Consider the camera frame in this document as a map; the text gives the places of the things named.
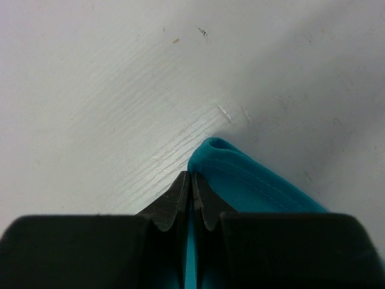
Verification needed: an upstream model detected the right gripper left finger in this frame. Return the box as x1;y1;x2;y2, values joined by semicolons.
1;171;190;288

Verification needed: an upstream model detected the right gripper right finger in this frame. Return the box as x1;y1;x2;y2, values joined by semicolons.
191;173;384;288

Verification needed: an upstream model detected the teal t shirt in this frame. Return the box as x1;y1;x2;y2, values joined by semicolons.
183;136;331;289

